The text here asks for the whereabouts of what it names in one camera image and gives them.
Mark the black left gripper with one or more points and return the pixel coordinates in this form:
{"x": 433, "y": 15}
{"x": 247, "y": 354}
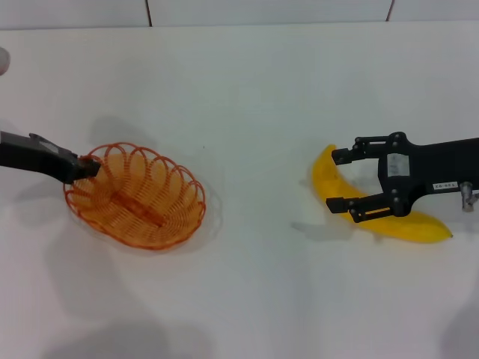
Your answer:
{"x": 33, "y": 157}

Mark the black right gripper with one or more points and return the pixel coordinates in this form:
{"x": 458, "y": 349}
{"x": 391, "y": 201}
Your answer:
{"x": 430, "y": 164}

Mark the yellow plastic banana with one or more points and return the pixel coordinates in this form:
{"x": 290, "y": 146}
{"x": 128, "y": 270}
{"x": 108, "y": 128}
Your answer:
{"x": 328, "y": 175}

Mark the silver connector on right gripper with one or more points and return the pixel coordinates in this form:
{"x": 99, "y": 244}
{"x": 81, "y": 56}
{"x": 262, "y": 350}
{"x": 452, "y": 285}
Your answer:
{"x": 467, "y": 194}

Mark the white rounded object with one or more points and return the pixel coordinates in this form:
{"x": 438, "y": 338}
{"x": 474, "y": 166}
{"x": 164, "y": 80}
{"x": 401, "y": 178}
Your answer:
{"x": 3, "y": 61}

